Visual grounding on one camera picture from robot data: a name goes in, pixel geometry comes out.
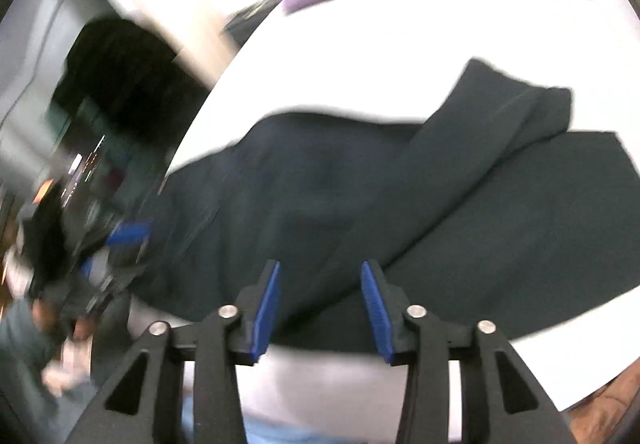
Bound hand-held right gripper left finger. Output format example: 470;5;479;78
65;259;282;444

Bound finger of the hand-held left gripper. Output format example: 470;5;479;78
106;218;154;246

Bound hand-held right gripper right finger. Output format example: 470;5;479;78
360;261;577;444

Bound black pants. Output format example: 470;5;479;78
120;58;630;355

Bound black coat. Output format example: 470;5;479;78
49;14;213;180

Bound bed with white sheet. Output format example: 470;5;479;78
127;0;640;444

